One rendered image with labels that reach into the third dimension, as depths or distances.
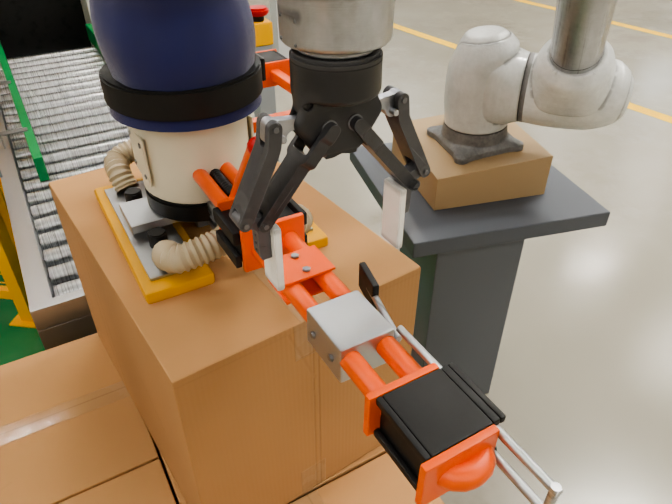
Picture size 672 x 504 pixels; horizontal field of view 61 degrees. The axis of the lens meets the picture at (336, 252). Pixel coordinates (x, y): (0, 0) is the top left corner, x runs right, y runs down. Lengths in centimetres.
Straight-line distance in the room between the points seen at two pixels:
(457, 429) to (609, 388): 168
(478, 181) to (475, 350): 60
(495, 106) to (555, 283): 126
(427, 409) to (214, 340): 36
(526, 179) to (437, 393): 103
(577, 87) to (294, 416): 85
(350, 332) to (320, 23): 28
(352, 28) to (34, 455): 102
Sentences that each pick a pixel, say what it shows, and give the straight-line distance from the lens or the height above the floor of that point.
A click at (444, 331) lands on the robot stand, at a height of 33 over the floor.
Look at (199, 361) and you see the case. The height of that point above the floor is 95.
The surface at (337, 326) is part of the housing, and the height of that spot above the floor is 109.
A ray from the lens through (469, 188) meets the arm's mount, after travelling 140.
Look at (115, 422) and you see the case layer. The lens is 125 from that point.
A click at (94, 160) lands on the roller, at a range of 224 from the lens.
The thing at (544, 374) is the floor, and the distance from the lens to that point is 211.
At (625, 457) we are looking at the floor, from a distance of 198.
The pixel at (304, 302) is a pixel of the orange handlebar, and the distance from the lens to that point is 60.
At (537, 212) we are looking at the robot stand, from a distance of 145.
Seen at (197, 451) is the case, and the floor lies 80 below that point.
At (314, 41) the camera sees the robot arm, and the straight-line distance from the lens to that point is 44.
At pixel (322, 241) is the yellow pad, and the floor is 96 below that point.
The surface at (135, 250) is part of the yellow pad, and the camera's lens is 92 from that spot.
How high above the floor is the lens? 147
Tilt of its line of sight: 36 degrees down
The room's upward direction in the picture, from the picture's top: straight up
